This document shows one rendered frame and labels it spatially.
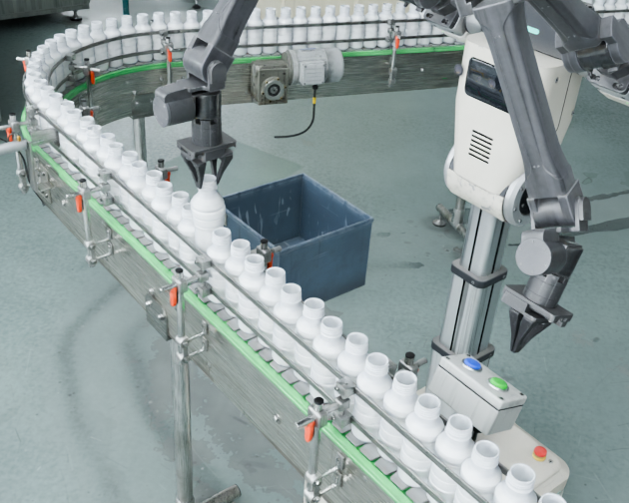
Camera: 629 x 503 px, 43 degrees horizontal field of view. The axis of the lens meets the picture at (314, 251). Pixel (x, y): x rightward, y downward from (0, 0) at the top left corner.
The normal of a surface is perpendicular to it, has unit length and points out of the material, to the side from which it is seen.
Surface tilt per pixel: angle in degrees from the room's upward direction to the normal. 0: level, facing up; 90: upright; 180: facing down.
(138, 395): 0
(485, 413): 70
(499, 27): 96
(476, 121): 90
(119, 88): 90
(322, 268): 90
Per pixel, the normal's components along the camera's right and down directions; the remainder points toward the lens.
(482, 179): -0.79, 0.29
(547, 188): -0.55, 0.51
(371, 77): 0.34, 0.52
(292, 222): 0.61, 0.46
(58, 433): 0.06, -0.84
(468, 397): -0.72, -0.02
